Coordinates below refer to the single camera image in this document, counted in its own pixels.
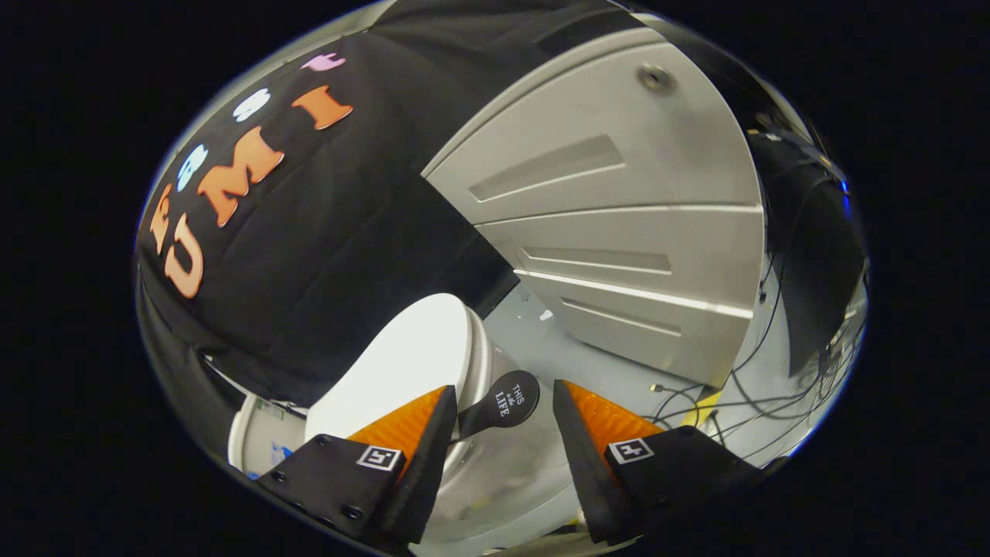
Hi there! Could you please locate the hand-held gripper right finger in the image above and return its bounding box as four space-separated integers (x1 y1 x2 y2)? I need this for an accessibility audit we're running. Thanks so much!
552 379 790 545

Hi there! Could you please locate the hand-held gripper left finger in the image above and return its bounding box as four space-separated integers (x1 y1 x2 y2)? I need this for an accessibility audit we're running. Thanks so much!
255 384 459 547

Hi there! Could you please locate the black backdrop cloth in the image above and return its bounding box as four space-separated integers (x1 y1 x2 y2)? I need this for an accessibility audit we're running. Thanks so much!
135 0 869 465

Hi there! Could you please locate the bundle of black floor cables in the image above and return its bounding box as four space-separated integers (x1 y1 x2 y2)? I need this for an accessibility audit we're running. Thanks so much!
650 232 867 449

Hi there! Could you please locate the black lid lifter handle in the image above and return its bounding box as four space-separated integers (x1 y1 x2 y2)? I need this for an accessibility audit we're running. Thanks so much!
456 370 541 443

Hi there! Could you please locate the white drawer cabinet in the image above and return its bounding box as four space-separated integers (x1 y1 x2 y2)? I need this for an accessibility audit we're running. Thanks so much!
422 27 766 389

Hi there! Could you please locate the white toilet bowl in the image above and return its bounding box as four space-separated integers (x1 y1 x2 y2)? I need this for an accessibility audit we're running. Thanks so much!
433 306 590 554

